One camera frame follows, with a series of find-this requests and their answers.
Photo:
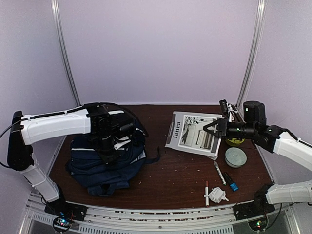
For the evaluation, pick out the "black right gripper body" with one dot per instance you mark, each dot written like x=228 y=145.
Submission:
x=224 y=123

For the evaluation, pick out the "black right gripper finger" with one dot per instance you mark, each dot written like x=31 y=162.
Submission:
x=212 y=132
x=207 y=126

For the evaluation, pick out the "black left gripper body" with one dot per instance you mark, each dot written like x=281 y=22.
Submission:
x=103 y=146

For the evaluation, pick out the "black white illustrated book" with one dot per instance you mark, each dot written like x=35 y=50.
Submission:
x=187 y=134

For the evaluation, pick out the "navy blue student backpack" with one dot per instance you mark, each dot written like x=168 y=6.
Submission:
x=102 y=175

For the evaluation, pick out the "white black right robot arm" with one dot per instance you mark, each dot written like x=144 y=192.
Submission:
x=273 y=139

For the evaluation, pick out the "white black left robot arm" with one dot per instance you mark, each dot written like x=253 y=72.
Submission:
x=108 y=131

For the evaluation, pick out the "yellow green bowl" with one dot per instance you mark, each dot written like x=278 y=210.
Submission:
x=234 y=142

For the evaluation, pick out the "pale blue ceramic bowl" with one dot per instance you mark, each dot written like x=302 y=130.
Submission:
x=235 y=157

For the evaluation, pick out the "grey marker pen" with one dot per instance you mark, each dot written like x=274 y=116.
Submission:
x=220 y=173

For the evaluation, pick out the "white red-capped pen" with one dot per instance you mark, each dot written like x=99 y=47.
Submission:
x=206 y=194

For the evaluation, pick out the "black blue marker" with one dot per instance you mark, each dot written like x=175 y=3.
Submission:
x=230 y=182

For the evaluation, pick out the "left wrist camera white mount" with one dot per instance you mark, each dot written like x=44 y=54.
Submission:
x=120 y=142

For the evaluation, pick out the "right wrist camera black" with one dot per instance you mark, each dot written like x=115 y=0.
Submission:
x=229 y=111

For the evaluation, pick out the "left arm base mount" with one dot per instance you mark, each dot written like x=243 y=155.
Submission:
x=66 y=213

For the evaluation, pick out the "aluminium front rail frame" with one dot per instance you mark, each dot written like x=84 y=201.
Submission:
x=213 y=220

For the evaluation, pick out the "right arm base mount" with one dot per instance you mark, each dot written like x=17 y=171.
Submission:
x=256 y=211

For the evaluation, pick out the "right aluminium corner post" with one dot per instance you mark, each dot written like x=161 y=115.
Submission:
x=256 y=40

